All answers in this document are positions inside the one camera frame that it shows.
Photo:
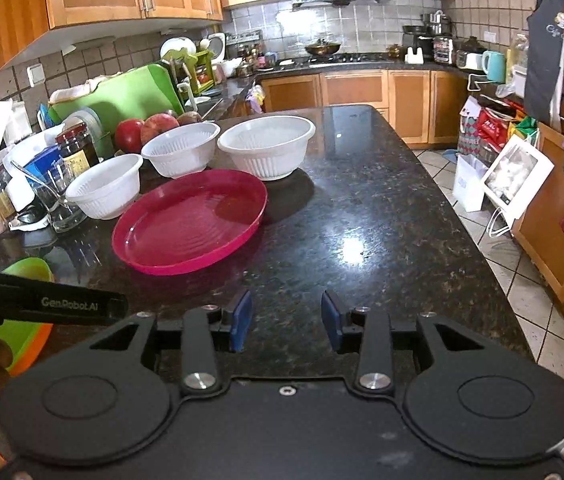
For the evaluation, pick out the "dark sauce jar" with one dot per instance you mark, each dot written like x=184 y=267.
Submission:
x=77 y=149

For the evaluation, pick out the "red apple right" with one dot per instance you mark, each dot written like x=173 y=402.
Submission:
x=156 y=125

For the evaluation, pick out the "wok on stove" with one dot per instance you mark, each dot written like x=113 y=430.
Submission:
x=322 y=47

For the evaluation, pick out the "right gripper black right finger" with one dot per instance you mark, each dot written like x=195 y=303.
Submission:
x=372 y=336

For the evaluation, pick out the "red apple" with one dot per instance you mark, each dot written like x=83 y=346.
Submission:
x=156 y=125
x=127 y=137

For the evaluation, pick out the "clear glass cup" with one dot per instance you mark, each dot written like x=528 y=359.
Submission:
x=62 y=218

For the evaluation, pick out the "blue white carton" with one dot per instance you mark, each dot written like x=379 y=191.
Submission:
x=49 y=166

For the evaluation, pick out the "teal electric kettle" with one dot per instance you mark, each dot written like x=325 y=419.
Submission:
x=494 y=66

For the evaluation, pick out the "white plastic tray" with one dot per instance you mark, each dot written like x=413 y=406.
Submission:
x=31 y=218

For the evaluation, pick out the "red apple left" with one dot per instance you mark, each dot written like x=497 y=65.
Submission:
x=127 y=137

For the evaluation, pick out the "metal spoon in glass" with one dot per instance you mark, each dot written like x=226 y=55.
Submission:
x=61 y=198

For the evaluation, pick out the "green cutting board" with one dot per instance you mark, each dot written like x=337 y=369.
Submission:
x=136 y=94

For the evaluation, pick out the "white framed picture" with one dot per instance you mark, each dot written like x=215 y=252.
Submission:
x=515 y=177

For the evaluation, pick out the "magenta plastic plate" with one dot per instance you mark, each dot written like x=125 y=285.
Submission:
x=190 y=223

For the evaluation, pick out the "kiwi fruit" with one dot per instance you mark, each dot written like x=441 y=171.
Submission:
x=189 y=118

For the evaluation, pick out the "white bowl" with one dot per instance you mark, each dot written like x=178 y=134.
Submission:
x=182 y=150
x=270 y=148
x=106 y=190

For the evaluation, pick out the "dark apron hanging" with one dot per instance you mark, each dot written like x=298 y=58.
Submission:
x=545 y=63

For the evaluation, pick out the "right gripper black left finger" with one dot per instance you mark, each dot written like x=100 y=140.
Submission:
x=201 y=334

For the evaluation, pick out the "green dish rack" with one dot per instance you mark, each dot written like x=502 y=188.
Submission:
x=195 y=69

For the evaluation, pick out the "orange plastic plate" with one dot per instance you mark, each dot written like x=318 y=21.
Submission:
x=28 y=354

